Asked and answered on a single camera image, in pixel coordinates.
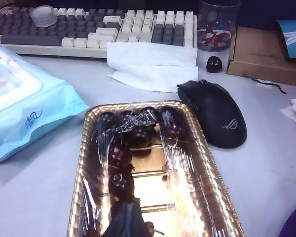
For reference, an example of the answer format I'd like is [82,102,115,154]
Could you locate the thin dark twig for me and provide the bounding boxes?
[242,73,288,95]

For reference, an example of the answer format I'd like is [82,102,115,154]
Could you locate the clear plastic cup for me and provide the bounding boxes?
[196,0,241,52]

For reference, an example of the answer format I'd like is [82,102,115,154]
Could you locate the white bottle cap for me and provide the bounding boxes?
[29,5,58,28]

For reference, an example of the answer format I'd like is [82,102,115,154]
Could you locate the white folded tissue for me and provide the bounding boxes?
[106,41,200,93]

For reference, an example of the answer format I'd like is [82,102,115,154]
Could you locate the sky blue wet wipes packet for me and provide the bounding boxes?
[0,46,90,163]

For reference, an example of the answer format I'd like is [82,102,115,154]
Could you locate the brown cardboard box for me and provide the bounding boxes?
[226,26,296,87]

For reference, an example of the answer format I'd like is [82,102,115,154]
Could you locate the grey and cream keyboard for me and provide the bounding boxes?
[0,6,198,59]

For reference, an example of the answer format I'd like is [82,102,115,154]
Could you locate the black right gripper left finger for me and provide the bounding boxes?
[102,200,131,237]

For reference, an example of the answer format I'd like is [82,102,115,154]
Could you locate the black computer mouse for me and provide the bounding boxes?
[176,79,248,150]

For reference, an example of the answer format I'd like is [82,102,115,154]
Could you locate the white tray with dark items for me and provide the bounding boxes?
[66,100,246,237]

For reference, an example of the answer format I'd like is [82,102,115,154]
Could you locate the blue card with white stripes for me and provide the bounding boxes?
[275,19,296,59]

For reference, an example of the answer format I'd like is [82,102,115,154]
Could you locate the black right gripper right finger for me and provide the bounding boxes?
[128,197,151,237]

